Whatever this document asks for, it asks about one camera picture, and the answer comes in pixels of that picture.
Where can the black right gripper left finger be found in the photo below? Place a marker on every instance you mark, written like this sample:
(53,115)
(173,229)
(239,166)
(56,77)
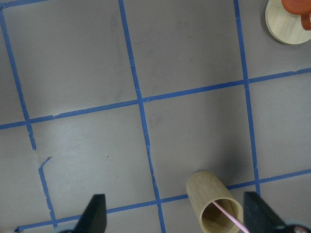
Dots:
(94,217)

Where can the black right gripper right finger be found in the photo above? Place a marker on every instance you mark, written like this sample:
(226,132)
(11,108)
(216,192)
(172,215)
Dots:
(258,217)

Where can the bamboo chopstick holder cup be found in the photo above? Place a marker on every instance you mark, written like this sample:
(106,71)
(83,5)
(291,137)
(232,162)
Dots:
(205,190)

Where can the wooden mug tree stand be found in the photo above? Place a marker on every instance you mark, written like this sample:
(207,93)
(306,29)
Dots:
(283,26)

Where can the orange mug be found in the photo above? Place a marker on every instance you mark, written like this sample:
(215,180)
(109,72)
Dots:
(301,8)

